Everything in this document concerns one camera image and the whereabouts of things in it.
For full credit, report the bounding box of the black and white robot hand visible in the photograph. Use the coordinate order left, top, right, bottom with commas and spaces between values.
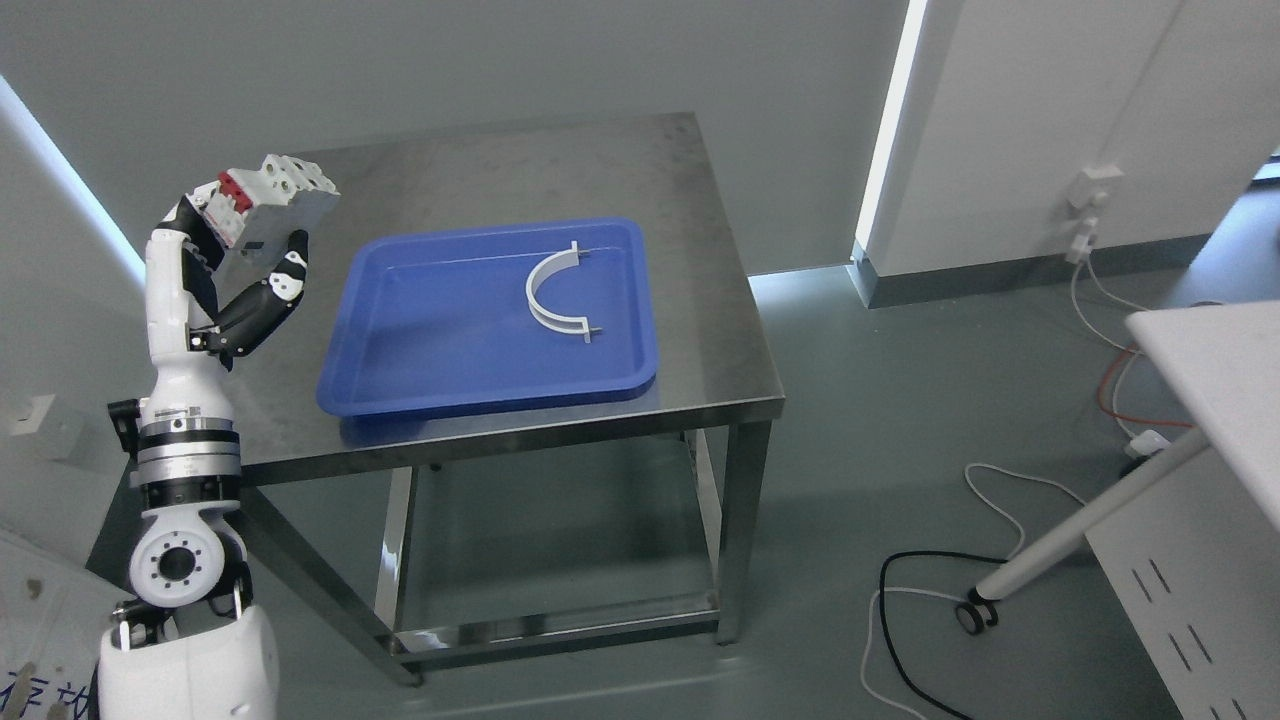
145, 193, 310, 370

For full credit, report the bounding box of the grey red circuit breaker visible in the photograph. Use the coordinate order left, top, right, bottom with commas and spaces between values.
200, 154, 340, 268

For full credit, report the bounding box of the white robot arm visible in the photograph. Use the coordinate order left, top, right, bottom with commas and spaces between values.
97, 351, 279, 719

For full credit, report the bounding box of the blue plastic tray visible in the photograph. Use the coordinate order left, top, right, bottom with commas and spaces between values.
315, 217, 659, 418

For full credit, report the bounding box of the white signboard with characters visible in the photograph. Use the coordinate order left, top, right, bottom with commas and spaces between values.
1, 532, 125, 719

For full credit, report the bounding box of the stainless steel table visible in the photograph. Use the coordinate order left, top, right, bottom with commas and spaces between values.
86, 111, 786, 688

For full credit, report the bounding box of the white stand leg with caster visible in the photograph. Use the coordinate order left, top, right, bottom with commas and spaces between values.
954, 301, 1280, 637

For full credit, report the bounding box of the white perforated cabinet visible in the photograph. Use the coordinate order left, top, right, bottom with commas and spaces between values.
1085, 450, 1279, 719

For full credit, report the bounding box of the small white wall box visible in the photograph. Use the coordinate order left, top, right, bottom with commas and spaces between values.
8, 395, 84, 461

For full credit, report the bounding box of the white curved plastic bracket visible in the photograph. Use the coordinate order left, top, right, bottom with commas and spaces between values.
524, 240, 602, 346

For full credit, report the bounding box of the black cable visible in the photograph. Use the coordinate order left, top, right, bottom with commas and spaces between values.
879, 551, 1011, 720

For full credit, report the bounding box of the white wall socket with plug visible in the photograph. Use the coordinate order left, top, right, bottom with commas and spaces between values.
1064, 164, 1125, 266

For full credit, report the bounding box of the orange cable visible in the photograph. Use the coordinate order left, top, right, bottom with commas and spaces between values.
1098, 347, 1196, 430

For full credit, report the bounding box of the white cable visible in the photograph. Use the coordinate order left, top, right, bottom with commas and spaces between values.
859, 240, 1171, 720

